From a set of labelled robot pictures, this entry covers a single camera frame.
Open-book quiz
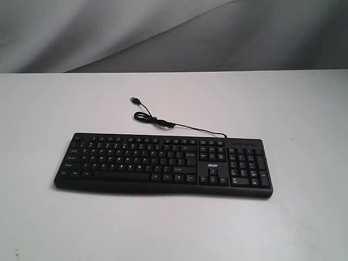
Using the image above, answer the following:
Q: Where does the black Acer keyboard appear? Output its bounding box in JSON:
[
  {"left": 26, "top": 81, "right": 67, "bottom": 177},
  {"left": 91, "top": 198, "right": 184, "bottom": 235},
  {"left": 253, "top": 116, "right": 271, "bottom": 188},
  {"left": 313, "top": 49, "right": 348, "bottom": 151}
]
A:
[{"left": 54, "top": 133, "right": 274, "bottom": 198}]

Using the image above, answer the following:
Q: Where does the grey backdrop cloth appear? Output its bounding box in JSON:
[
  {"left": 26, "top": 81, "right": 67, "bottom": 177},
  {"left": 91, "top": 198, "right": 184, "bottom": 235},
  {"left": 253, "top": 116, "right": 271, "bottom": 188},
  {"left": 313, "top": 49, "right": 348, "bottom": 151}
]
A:
[{"left": 1, "top": 1, "right": 347, "bottom": 73}]

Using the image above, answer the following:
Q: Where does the black USB cable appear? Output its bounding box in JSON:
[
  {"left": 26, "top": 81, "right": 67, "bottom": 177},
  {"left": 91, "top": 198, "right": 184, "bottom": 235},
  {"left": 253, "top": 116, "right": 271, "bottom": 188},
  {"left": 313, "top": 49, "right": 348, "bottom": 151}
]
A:
[{"left": 128, "top": 96, "right": 228, "bottom": 139}]

